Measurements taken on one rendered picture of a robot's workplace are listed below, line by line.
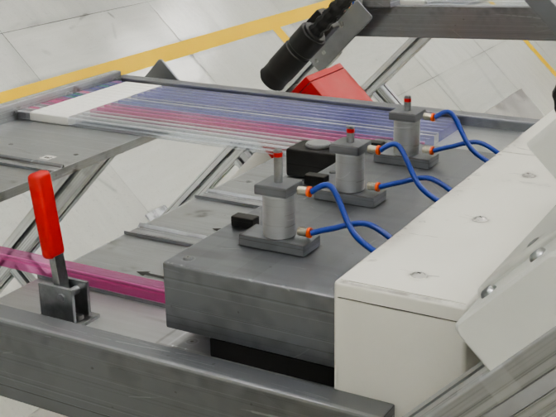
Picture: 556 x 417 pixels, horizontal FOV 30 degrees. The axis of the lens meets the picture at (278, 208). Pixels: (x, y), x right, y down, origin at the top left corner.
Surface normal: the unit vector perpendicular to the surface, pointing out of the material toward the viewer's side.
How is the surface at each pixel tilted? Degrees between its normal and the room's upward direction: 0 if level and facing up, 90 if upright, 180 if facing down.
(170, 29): 0
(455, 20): 90
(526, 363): 90
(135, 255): 44
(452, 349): 90
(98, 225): 0
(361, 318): 90
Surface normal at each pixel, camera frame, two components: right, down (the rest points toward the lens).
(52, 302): -0.49, 0.29
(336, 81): 0.59, -0.58
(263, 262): -0.02, -0.95
